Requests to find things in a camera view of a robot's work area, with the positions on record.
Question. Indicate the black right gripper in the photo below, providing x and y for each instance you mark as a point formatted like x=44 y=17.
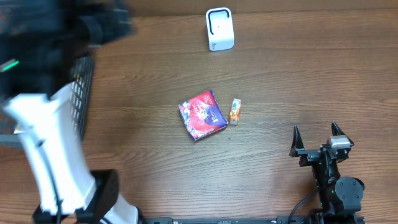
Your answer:
x=308 y=156

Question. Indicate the small orange candy pack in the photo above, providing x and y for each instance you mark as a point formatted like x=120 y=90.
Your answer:
x=234 y=114

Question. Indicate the red purple snack packet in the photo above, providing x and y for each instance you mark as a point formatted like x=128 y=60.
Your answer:
x=202 y=116

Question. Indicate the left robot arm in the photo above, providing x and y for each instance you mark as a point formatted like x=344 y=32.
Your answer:
x=41 y=45

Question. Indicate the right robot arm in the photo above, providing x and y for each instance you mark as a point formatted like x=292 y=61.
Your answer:
x=340 y=197

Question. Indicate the white barcode scanner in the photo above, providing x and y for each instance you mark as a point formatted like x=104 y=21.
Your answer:
x=219 y=24

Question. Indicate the grey plastic mesh basket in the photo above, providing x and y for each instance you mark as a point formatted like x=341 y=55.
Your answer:
x=82 y=73

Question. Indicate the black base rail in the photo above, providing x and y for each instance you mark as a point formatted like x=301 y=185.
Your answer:
x=278 y=220

